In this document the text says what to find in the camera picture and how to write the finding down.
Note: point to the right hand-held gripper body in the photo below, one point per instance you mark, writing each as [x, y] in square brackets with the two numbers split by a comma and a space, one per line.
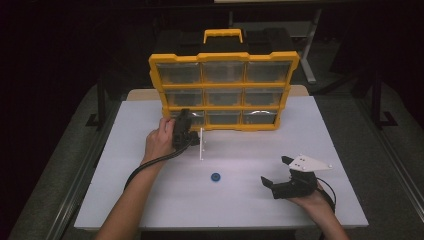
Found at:
[296, 188]

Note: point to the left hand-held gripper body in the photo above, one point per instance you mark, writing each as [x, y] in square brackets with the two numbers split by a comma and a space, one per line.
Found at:
[183, 135]

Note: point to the clear plastic drawer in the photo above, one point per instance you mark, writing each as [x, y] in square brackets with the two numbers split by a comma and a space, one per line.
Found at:
[198, 118]

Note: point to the yellow and black organizer cabinet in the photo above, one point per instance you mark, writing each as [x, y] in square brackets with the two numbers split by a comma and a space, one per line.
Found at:
[223, 85]

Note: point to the small blue round wheel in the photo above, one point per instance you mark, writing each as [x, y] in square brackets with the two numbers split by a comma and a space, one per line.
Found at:
[216, 177]

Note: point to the person's left hand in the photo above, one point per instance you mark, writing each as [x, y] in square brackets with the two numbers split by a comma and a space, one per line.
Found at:
[160, 141]

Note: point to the person's right hand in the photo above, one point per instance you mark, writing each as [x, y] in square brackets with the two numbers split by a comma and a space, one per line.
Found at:
[318, 202]

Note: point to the grid of clear drawers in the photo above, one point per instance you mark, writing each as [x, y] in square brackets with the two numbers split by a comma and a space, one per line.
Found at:
[223, 96]

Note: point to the black metal stand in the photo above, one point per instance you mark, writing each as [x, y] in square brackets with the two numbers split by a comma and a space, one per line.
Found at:
[377, 100]
[101, 106]

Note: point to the grey desk with white legs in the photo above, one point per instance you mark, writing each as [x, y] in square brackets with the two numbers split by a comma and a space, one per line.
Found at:
[311, 43]

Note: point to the aluminium frame rail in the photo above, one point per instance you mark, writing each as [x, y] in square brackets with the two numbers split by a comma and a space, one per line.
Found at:
[401, 170]
[71, 206]

